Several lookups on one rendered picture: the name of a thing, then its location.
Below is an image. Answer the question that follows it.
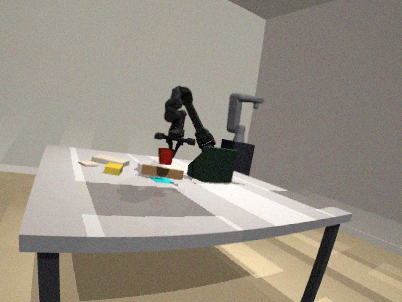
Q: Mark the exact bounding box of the light brown wooden plank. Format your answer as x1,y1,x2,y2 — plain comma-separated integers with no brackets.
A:
141,164,184,180

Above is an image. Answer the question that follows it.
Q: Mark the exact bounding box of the dark red cup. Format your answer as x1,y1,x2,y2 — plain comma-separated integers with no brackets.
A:
158,148,174,165

